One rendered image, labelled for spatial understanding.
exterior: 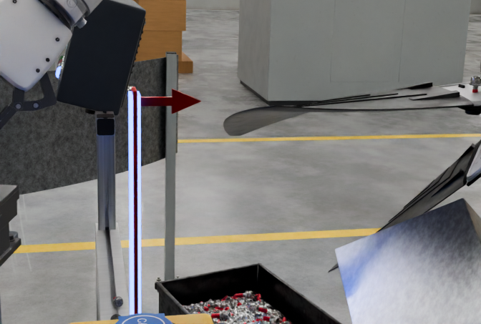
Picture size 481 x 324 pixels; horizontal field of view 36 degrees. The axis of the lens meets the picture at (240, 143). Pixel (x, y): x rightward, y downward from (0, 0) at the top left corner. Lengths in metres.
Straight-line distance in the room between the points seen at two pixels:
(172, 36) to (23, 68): 7.88
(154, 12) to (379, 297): 8.06
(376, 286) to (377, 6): 6.40
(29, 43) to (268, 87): 6.01
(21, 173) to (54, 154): 0.13
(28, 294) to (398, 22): 5.01
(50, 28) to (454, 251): 0.54
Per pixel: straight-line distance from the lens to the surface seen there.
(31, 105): 0.94
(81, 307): 2.95
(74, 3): 0.94
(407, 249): 0.78
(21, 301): 3.04
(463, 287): 0.75
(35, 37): 0.94
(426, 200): 0.91
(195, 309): 1.02
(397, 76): 7.30
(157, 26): 8.76
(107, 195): 1.26
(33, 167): 2.49
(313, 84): 7.00
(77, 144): 2.56
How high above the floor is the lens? 1.31
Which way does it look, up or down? 14 degrees down
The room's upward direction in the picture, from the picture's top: 2 degrees clockwise
